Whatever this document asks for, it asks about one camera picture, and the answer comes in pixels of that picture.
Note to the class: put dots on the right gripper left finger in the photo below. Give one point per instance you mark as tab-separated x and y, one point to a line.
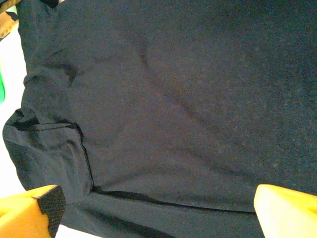
22	215

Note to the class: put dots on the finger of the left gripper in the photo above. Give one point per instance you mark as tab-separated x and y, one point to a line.
7	23

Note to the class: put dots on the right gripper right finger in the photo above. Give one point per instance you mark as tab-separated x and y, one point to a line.
287	215

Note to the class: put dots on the black t-shirt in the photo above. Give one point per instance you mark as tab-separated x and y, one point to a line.
173	99

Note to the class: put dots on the green plastic basket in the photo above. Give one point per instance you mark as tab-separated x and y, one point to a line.
1	89

